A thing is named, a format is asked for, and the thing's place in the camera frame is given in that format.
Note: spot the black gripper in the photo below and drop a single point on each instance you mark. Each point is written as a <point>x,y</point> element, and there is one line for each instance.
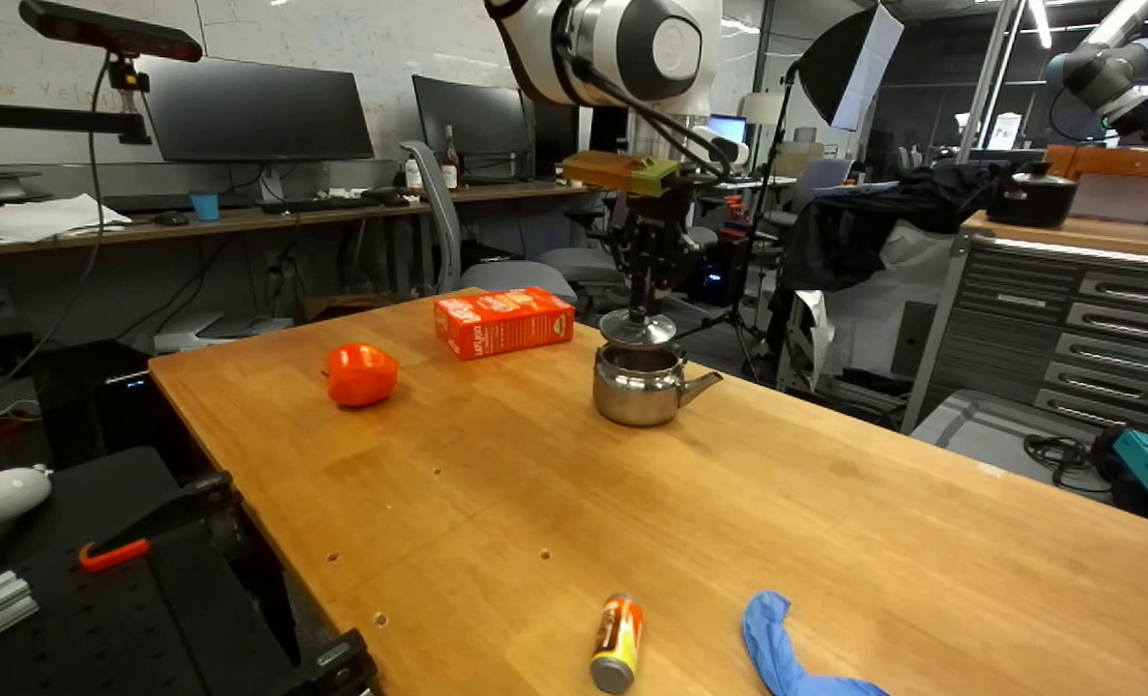
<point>647,233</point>

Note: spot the grey background robot arm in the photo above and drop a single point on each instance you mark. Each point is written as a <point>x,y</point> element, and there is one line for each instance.
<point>1108,72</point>

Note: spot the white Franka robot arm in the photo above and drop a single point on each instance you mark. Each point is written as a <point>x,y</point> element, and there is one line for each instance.
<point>624,44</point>

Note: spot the silver metal kettle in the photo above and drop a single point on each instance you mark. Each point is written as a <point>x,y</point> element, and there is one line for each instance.
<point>635,393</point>

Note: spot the orange cracker box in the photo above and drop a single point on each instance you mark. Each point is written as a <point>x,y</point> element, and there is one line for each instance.
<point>501,322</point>

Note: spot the black draped cloth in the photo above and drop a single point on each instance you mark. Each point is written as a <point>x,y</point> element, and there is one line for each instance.
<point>854,233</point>

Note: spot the dark glass bottle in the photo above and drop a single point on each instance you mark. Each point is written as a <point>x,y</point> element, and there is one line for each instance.
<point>449,160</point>

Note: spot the black computer monitor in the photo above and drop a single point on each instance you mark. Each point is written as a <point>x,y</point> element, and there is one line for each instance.
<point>257,117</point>
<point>477,120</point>

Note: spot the red toy tomato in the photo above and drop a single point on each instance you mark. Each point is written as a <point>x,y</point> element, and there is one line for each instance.
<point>362,375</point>

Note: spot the black softbox light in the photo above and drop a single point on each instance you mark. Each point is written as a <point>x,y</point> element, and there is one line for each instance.
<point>843,62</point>

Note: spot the small orange yellow can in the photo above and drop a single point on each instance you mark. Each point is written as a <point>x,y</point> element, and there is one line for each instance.
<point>615,642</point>

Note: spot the grey low platform cart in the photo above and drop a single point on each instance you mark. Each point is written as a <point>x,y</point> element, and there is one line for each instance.
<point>982,428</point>

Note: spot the black cooking pot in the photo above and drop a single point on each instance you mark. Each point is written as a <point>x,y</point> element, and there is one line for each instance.
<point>1028,200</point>

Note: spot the grey drawer cabinet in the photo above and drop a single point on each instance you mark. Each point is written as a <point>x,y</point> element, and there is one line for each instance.
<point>1048,334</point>

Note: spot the blue cup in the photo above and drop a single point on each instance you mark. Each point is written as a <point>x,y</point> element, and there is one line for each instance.
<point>205,208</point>

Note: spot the black table clamp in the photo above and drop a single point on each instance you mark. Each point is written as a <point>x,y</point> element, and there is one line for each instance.
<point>342,672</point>

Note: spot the wooden crate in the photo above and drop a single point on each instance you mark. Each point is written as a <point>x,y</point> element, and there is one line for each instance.
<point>1126,195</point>

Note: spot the black computer tower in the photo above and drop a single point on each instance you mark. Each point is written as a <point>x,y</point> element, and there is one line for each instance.
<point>81,407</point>

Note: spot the white paper stack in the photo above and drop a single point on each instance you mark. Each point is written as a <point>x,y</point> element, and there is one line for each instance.
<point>44,217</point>

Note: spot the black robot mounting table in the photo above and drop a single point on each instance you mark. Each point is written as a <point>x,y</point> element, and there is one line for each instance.
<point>150,642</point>

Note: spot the long wooden wall desk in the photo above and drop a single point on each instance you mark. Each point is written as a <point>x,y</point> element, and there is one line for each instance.
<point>277,220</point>

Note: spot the black camera on stand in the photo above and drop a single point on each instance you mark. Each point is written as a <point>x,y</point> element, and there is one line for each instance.
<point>111,27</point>

